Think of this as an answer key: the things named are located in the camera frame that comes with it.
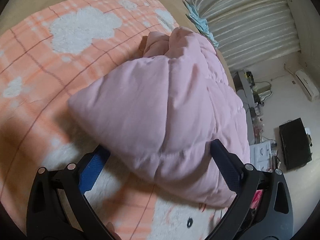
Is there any pink quilted jacket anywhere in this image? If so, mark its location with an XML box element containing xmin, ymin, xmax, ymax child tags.
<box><xmin>68</xmin><ymin>27</ymin><xmax>250</xmax><ymax>207</ymax></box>

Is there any pink yellow cloth bundle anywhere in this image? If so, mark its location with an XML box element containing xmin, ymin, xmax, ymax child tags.
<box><xmin>250</xmin><ymin>190</ymin><xmax>263</xmax><ymax>210</ymax></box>

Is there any white drawer dresser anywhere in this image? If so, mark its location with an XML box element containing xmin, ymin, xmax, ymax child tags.
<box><xmin>249</xmin><ymin>140</ymin><xmax>276</xmax><ymax>172</ymax></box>

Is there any black flat television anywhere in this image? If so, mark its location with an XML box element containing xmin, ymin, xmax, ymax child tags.
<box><xmin>279</xmin><ymin>118</ymin><xmax>312</xmax><ymax>171</ymax></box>

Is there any white air conditioner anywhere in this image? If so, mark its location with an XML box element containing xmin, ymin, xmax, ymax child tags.
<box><xmin>295</xmin><ymin>70</ymin><xmax>319</xmax><ymax>101</ymax></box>

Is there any orange white plaid blanket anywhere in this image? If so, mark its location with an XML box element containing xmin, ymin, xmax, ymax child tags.
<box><xmin>1</xmin><ymin>0</ymin><xmax>225</xmax><ymax>239</ymax></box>

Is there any white striped curtain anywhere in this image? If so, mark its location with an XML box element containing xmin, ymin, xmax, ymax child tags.
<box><xmin>190</xmin><ymin>0</ymin><xmax>300</xmax><ymax>70</ymax></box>

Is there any light blue striped garment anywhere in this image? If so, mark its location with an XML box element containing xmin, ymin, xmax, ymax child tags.
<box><xmin>184</xmin><ymin>2</ymin><xmax>219</xmax><ymax>48</ymax></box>

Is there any grey curved wall shelf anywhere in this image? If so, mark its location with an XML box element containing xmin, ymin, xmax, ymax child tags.
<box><xmin>232</xmin><ymin>70</ymin><xmax>262</xmax><ymax>145</ymax></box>

